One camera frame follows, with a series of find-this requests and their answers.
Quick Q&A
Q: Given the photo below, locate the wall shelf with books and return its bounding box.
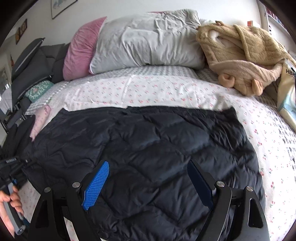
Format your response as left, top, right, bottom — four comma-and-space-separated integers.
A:
261, 0, 296, 35

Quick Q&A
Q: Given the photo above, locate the navy quilted puffer jacket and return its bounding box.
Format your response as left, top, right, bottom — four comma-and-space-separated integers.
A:
21, 106, 266, 241

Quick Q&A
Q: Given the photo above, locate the beige fleece blanket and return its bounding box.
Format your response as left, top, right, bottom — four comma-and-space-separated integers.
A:
196, 20, 296, 96

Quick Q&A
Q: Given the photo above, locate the framed wall picture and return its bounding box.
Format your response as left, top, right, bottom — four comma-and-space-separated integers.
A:
50, 0, 78, 19

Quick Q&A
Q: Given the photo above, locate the person's left hand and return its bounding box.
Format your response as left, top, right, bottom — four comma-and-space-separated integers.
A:
0, 186, 25, 232

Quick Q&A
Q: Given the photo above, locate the floral white bedsheet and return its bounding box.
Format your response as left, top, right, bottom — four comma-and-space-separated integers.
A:
24, 74, 296, 241

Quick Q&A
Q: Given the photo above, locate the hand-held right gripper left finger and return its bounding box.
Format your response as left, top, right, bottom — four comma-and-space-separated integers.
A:
28, 161, 110, 241

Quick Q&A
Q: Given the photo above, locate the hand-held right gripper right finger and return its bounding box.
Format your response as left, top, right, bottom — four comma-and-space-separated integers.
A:
187, 159, 270, 241

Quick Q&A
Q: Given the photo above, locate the small dark wall decoration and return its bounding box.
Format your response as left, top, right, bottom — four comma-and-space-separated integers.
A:
15, 19, 28, 44

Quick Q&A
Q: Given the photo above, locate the pink floral cloth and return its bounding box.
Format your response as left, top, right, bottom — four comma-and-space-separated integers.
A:
30, 104, 52, 142

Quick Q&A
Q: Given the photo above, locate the white tote bag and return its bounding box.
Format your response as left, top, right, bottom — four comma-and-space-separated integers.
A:
276, 58, 296, 137

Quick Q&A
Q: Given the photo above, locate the teal patterned cushion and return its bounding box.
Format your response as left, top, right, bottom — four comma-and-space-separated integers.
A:
24, 80, 55, 103

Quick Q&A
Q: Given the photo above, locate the light grey pillow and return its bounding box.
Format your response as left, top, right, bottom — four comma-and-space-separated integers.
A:
89, 9, 215, 75

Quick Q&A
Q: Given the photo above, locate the black garment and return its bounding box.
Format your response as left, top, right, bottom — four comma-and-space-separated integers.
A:
0, 115, 36, 160

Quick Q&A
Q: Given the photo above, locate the pink pillow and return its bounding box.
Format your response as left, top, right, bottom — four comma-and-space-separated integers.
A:
63, 17, 108, 81

